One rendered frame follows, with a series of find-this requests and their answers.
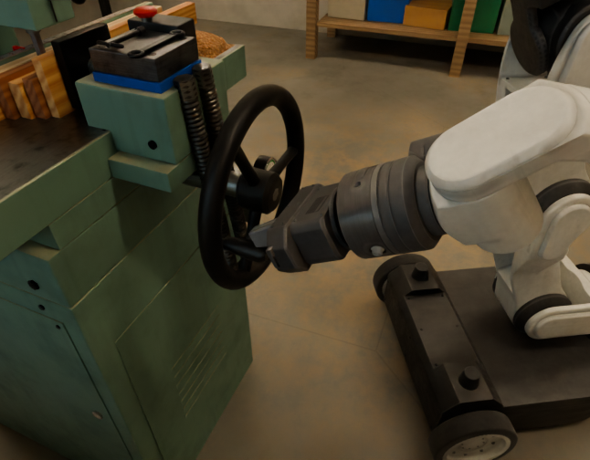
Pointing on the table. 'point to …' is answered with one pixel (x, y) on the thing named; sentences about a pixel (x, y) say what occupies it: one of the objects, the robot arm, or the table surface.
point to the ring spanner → (154, 45)
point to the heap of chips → (210, 45)
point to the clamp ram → (78, 57)
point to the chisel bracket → (29, 14)
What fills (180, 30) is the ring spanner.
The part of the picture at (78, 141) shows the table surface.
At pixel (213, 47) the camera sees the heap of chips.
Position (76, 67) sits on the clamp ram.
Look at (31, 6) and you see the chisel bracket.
